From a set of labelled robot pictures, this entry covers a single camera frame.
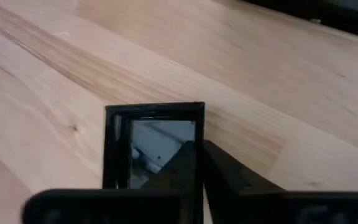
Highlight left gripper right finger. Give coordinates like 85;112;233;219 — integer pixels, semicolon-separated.
203;139;358;224

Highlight black small square plate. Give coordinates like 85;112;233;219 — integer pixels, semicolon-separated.
102;101;206;190

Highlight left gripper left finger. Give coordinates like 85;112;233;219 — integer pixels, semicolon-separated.
22;139;203;224

